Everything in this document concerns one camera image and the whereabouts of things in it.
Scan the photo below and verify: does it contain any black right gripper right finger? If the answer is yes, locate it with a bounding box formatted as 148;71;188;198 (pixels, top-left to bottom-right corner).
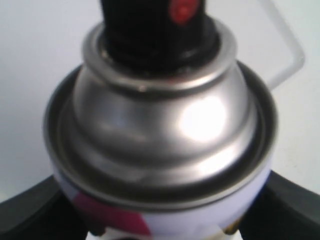
239;171;320;240

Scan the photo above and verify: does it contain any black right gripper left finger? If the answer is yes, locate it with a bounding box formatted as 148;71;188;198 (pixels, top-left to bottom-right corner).
0;176;97;240

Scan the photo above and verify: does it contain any white dotted spray can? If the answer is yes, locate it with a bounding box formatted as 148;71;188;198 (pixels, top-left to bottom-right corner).
43;0;278;240

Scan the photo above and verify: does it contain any white plastic tray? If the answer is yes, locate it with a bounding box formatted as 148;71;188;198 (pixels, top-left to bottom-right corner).
259;0;306;89

